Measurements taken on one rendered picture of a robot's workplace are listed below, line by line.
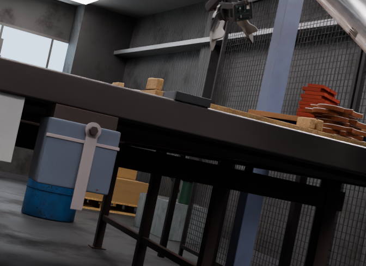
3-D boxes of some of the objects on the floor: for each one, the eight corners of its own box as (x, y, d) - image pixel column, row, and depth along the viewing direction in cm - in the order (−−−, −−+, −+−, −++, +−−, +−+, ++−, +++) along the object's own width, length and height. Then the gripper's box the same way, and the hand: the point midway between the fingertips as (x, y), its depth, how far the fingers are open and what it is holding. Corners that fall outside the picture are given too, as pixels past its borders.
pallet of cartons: (148, 219, 897) (160, 163, 901) (56, 204, 840) (69, 144, 844) (122, 208, 979) (134, 157, 983) (37, 194, 921) (49, 139, 925)
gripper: (212, -16, 191) (218, 54, 196) (268, -24, 200) (271, 43, 206) (196, -17, 198) (201, 51, 203) (250, -24, 207) (254, 41, 213)
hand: (231, 47), depth 207 cm, fingers open, 14 cm apart
